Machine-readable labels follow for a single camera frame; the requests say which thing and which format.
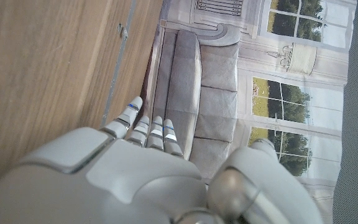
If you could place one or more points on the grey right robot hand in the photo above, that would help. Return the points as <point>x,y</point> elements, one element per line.
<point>129,183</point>

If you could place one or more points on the grey tape strip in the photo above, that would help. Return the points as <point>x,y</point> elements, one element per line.
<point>117,71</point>

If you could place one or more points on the printed living room backdrop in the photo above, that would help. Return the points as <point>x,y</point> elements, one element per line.
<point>216,68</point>

